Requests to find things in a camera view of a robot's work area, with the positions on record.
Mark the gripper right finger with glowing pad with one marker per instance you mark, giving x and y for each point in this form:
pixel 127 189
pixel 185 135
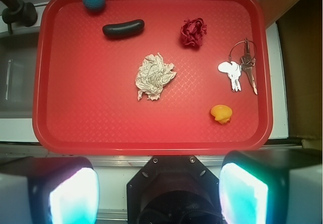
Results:
pixel 271 186

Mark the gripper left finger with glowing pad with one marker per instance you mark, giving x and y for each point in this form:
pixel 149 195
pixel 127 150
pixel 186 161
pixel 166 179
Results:
pixel 49 190

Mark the dark green plastic pickle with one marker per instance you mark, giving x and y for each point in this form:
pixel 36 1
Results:
pixel 123 30

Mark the yellow rubber duck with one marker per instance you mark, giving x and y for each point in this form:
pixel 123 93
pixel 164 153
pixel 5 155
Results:
pixel 221 113

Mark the red plastic tray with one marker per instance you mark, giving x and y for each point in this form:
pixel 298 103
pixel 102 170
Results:
pixel 85 97

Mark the crumpled white paper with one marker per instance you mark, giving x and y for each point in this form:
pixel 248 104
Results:
pixel 152 76

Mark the crumpled dark red paper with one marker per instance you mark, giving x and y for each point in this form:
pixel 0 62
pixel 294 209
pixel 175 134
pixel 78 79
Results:
pixel 192 32

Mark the black clamp knob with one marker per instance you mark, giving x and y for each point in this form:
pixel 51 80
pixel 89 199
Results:
pixel 18 11

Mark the brown cardboard box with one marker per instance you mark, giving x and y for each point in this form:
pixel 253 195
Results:
pixel 299 25

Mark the silver keys on ring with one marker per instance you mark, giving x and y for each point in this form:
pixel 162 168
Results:
pixel 234 70

